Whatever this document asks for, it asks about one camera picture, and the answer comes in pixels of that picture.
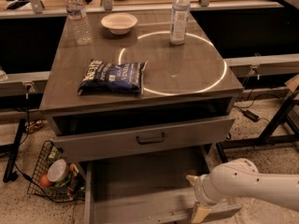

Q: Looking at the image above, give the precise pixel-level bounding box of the black metal stand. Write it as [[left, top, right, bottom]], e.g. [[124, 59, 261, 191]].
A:
[[215, 91, 299, 175]]

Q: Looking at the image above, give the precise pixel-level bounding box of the black power adapter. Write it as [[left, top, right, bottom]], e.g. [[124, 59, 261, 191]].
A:
[[243, 110, 260, 122]]

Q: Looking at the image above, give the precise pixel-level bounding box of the grey drawer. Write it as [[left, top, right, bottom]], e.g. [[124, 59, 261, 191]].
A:
[[83, 145, 243, 224], [54, 115, 234, 162]]

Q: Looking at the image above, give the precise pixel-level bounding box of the black left table leg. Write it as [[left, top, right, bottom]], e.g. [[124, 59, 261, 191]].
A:
[[0, 119, 25, 183]]

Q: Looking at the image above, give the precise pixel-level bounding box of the green snack bag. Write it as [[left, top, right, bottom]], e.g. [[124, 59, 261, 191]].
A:
[[47, 146, 61, 161]]

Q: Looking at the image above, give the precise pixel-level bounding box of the grey metal rail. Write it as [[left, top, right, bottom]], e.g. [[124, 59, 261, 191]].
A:
[[225, 53, 299, 77]]

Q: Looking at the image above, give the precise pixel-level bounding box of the white labelled bottle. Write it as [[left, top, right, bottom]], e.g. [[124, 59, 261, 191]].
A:
[[170, 0, 190, 45]]

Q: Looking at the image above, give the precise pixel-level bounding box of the grey top drawer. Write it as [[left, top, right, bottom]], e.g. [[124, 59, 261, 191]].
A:
[[54, 115, 234, 162]]

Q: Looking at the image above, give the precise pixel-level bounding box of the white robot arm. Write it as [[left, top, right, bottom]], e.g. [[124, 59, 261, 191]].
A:
[[186, 159, 299, 224]]

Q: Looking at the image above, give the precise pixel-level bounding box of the silver lidded can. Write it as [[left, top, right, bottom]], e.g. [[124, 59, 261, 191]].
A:
[[48, 159, 69, 182]]

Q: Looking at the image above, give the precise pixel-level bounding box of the red apple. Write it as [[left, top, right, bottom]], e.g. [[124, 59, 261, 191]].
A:
[[39, 174, 52, 188]]

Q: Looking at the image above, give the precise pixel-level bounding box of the grey drawer cabinet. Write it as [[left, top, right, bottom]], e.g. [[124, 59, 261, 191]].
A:
[[40, 10, 242, 135]]

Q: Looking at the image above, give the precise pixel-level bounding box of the clear water bottle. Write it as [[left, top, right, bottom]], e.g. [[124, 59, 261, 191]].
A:
[[64, 0, 93, 45]]

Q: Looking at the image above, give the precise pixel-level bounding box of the white bowl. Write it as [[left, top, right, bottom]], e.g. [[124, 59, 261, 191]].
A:
[[101, 13, 137, 35]]

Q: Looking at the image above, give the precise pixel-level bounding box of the black wire basket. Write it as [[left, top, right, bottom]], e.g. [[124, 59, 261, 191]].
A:
[[27, 141, 85, 203]]

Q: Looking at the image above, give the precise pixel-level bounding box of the blue chip bag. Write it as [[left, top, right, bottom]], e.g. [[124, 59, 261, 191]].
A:
[[78, 60, 147, 95]]

